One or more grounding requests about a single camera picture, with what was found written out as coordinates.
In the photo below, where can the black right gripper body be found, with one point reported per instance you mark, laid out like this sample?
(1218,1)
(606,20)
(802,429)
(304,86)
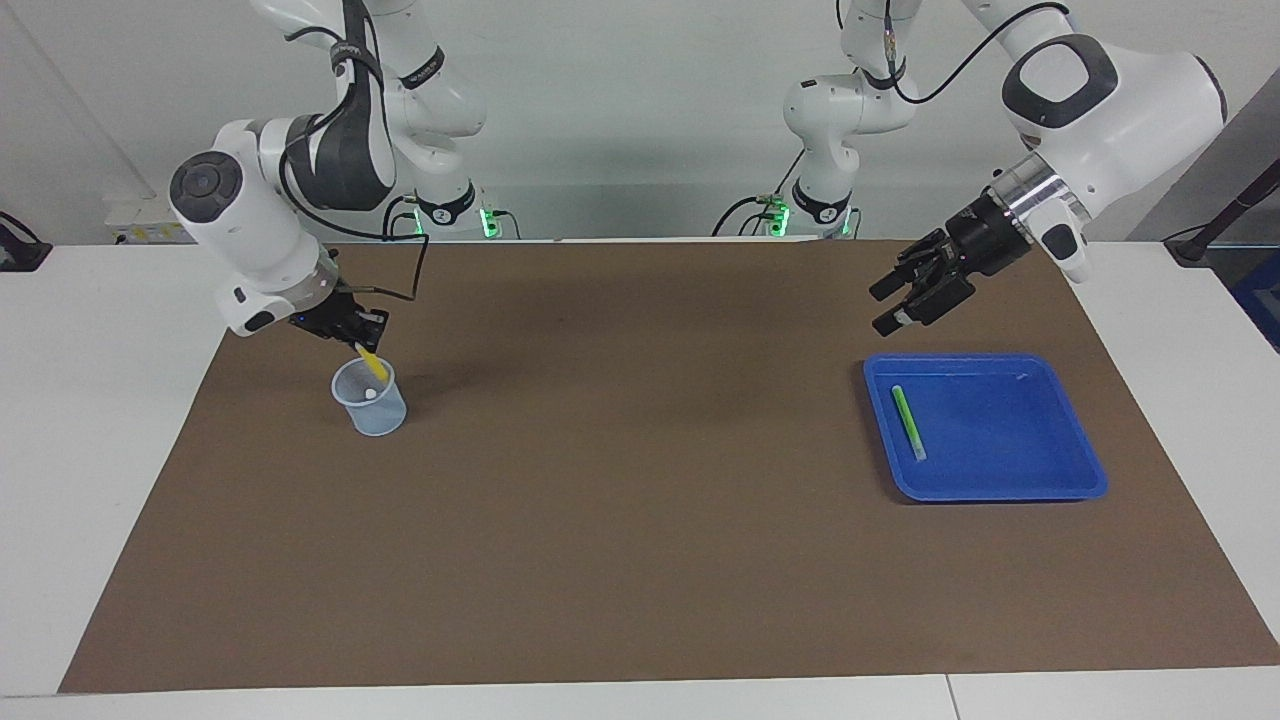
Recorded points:
(335,318)

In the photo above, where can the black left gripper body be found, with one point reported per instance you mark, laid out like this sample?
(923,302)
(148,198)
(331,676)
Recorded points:
(985,240)

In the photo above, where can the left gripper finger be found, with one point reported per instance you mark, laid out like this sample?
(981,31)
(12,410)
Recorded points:
(925,305)
(915,262)

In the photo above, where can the yellow highlighter pen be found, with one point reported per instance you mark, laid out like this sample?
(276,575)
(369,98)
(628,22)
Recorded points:
(375,366)

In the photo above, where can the green highlighter pen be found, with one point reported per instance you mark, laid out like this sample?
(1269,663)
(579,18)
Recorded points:
(909,425)

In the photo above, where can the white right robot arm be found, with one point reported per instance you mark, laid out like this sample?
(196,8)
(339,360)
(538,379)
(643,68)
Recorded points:
(240,220)

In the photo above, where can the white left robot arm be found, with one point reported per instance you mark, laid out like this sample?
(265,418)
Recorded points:
(1120,110)

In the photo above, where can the blue plastic tray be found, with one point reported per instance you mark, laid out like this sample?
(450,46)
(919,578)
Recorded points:
(1000,440)

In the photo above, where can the light blue mesh pen cup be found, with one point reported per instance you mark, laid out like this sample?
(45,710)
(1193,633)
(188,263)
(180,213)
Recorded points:
(378,420)

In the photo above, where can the white power strip box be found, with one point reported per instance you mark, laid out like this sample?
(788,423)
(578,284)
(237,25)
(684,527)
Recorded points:
(140,222)

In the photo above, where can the black stand pole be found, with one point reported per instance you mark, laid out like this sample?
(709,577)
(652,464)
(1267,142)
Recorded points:
(1225,215)

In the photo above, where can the blue crate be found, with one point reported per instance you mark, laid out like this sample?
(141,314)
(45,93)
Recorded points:
(1262,300)

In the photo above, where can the brown table mat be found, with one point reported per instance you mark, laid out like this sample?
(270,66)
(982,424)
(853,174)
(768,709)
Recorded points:
(640,500)

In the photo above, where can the black clamp bracket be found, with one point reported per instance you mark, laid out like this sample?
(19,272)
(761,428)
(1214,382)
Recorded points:
(20,255)

